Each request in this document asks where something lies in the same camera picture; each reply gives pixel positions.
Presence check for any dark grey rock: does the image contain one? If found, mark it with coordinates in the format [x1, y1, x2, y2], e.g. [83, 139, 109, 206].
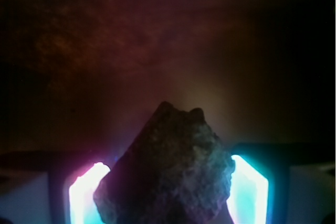
[93, 102, 235, 223]

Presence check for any brown paper bag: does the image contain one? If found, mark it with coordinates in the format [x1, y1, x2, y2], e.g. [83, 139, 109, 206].
[0, 0, 336, 224]

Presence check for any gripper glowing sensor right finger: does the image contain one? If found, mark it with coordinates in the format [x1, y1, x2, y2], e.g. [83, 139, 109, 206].
[227, 143, 335, 223]

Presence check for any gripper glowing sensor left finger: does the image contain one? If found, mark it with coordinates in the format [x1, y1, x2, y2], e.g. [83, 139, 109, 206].
[1, 151, 109, 223]

